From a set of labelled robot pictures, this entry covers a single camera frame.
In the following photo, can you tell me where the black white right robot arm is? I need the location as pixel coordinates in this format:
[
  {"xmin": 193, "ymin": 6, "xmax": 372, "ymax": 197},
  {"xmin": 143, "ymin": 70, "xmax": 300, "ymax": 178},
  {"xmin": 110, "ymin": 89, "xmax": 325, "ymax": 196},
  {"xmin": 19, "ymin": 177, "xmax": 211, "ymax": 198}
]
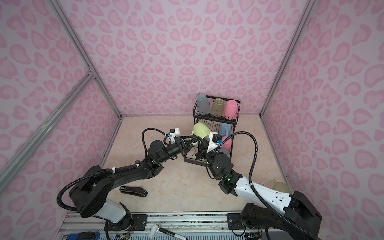
[{"xmin": 196, "ymin": 137, "xmax": 323, "ymax": 240}]

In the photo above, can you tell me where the light blue ceramic mug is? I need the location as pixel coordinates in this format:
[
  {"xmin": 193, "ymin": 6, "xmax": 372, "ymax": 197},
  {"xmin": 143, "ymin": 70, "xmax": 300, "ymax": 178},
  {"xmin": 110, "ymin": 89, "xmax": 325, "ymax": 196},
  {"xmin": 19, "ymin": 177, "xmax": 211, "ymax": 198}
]
[{"xmin": 219, "ymin": 123, "xmax": 232, "ymax": 137}]

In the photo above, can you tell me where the black wire dish rack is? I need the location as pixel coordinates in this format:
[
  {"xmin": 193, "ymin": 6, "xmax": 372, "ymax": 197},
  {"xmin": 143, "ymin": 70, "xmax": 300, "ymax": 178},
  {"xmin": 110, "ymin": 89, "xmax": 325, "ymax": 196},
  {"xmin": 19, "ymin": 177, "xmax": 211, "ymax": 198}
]
[{"xmin": 183, "ymin": 94, "xmax": 241, "ymax": 172}]

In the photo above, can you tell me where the pale green ceramic mug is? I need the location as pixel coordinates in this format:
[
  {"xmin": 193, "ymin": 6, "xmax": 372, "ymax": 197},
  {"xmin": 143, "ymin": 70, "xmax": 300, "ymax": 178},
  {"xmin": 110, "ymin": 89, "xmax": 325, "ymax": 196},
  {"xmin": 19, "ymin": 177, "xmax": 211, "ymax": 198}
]
[{"xmin": 192, "ymin": 122, "xmax": 211, "ymax": 142}]

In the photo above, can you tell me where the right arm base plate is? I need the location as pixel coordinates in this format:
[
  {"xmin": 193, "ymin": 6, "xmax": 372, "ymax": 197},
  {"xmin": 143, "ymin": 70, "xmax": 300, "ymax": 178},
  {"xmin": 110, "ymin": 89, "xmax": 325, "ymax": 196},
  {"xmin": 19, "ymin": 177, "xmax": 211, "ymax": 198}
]
[{"xmin": 226, "ymin": 213, "xmax": 248, "ymax": 231}]

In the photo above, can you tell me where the aluminium front rail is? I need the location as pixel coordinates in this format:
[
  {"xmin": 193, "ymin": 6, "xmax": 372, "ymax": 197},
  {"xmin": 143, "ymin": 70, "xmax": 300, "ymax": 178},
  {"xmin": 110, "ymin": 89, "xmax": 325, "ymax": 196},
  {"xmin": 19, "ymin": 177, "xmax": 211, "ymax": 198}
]
[{"xmin": 56, "ymin": 212, "xmax": 292, "ymax": 240}]

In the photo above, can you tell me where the green translucent plastic cup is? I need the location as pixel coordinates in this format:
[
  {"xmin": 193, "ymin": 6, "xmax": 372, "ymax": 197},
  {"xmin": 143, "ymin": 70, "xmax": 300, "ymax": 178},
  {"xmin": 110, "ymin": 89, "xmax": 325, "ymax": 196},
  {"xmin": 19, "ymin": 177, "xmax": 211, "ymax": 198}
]
[{"xmin": 210, "ymin": 98, "xmax": 225, "ymax": 118}]

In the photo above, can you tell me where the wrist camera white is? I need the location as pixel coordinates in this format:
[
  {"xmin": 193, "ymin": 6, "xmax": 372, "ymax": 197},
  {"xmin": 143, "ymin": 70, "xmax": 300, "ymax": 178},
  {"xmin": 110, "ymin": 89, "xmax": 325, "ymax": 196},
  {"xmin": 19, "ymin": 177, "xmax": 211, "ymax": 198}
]
[
  {"xmin": 207, "ymin": 132, "xmax": 223, "ymax": 153},
  {"xmin": 163, "ymin": 128, "xmax": 180, "ymax": 146}
]

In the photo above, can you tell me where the pink plastic cup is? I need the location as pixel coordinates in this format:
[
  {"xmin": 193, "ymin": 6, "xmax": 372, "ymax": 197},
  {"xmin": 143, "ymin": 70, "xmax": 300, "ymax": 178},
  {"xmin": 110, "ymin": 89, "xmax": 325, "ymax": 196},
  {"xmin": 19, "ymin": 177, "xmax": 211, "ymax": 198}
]
[
  {"xmin": 224, "ymin": 100, "xmax": 239, "ymax": 121},
  {"xmin": 222, "ymin": 136, "xmax": 232, "ymax": 151}
]

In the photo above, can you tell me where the pale yellow translucent cup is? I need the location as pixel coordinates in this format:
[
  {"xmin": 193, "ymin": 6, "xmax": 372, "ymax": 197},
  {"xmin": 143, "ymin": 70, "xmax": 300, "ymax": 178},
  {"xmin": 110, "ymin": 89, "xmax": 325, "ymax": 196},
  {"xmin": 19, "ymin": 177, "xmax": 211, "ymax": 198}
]
[{"xmin": 273, "ymin": 182, "xmax": 292, "ymax": 194}]

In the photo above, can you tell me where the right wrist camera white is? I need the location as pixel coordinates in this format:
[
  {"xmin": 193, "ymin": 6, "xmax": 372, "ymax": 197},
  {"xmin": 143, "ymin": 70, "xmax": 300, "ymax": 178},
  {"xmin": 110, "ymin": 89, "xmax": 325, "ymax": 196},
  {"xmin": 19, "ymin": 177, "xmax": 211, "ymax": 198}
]
[{"xmin": 207, "ymin": 132, "xmax": 223, "ymax": 153}]

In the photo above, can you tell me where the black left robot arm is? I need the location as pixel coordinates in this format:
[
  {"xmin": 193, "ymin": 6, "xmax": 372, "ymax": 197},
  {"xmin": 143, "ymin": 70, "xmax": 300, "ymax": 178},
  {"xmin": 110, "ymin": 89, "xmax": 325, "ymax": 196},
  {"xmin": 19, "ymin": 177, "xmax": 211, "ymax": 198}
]
[{"xmin": 57, "ymin": 136, "xmax": 198, "ymax": 231}]

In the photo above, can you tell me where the black marker pen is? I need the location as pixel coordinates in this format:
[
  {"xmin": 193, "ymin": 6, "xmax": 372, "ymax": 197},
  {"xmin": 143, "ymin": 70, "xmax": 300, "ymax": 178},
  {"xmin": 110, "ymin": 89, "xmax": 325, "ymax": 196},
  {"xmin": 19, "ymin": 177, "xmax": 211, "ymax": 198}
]
[{"xmin": 149, "ymin": 224, "xmax": 188, "ymax": 240}]

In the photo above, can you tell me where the teal translucent plastic cup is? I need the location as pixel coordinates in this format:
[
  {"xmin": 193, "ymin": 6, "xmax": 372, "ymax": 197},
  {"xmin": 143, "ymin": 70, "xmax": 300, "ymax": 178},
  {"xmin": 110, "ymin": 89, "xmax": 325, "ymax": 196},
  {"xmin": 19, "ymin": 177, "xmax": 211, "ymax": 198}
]
[{"xmin": 218, "ymin": 148, "xmax": 231, "ymax": 158}]

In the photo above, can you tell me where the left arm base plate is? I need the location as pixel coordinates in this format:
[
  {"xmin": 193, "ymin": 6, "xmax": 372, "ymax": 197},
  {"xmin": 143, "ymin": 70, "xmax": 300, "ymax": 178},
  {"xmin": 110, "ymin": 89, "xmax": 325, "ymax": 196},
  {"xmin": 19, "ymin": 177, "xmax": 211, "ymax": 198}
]
[{"xmin": 104, "ymin": 214, "xmax": 148, "ymax": 232}]

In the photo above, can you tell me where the blue black tool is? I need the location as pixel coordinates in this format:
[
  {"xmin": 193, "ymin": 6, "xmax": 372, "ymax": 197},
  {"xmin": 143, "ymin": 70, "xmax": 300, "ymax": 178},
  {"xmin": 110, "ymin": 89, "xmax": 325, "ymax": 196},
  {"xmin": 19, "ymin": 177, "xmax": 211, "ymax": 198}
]
[{"xmin": 62, "ymin": 232, "xmax": 100, "ymax": 240}]

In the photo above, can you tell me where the black stapler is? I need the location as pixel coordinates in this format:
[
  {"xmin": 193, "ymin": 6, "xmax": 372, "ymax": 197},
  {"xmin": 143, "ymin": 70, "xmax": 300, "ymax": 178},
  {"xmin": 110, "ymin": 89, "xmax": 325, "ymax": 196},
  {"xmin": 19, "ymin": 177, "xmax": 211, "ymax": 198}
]
[{"xmin": 119, "ymin": 186, "xmax": 148, "ymax": 198}]

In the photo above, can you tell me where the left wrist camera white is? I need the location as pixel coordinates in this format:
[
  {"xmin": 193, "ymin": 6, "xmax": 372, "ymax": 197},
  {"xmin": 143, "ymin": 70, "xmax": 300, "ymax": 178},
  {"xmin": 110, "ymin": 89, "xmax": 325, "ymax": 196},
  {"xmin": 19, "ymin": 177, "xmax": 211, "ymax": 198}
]
[{"xmin": 163, "ymin": 128, "xmax": 180, "ymax": 146}]

